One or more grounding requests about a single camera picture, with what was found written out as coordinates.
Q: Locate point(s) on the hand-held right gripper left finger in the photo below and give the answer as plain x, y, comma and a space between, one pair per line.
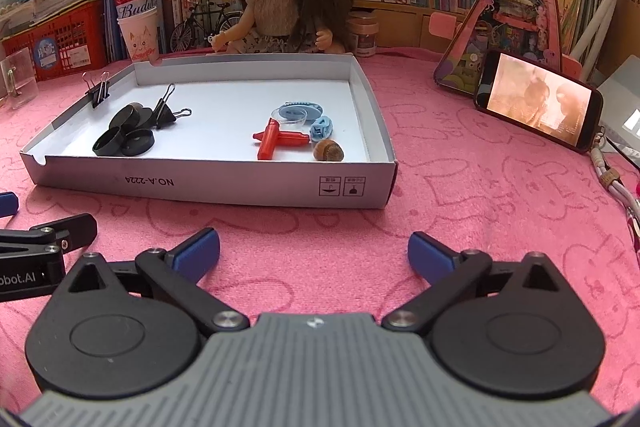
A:
195, 253

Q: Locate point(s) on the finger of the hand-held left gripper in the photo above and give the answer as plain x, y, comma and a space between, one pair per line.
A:
7, 204
65, 229

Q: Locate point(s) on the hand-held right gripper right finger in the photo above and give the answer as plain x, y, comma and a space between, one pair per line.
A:
430, 253

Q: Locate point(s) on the black round cap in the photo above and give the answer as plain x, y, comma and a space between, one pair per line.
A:
125, 117
138, 142
107, 147

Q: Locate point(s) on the white cardboard box tray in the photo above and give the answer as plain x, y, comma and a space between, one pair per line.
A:
215, 122

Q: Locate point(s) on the red plastic peg toy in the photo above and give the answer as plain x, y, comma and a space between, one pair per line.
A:
269, 142

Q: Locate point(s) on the brown acorn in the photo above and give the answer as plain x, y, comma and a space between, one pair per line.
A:
328, 150

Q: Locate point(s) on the light blue oval clip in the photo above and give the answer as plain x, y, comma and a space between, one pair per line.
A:
295, 112

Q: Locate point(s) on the pink bunny-print cloth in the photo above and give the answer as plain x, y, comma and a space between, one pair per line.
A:
500, 217

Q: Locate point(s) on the clear acrylic holder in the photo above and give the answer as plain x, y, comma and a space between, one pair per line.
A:
20, 77

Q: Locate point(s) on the black binder clip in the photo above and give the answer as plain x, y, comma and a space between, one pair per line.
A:
100, 94
162, 113

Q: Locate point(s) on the blue shark-shaped clip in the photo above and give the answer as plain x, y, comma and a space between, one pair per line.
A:
320, 129

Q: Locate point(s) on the red plastic crate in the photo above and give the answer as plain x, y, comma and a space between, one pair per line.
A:
65, 42

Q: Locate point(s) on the black smartphone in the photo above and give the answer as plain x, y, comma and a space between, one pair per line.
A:
540, 99

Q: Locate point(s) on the white cat-print paper cup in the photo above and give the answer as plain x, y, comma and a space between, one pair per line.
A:
140, 37

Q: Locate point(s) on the black toy bicycle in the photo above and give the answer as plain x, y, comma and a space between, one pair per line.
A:
185, 34

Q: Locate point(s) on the small beige jar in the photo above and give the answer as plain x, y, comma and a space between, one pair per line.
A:
364, 37

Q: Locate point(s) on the wooden desk drawer unit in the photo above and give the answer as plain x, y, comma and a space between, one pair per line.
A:
405, 27

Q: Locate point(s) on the pink triangular toy case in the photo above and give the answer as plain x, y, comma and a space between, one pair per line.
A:
515, 7

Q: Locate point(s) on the brown cardboard board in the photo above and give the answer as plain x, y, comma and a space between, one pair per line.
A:
627, 22

